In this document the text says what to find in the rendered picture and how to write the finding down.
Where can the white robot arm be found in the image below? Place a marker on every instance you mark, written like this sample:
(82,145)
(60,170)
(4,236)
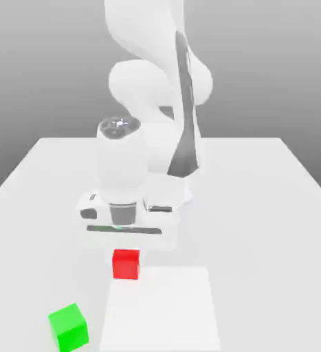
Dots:
(138,90)

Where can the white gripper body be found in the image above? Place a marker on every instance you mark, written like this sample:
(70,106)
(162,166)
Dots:
(124,230)

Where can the small red cube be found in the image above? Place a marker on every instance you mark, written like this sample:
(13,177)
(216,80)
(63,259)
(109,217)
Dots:
(125,264)

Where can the small green cube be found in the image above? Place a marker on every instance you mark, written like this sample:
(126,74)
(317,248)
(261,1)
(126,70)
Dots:
(69,327)

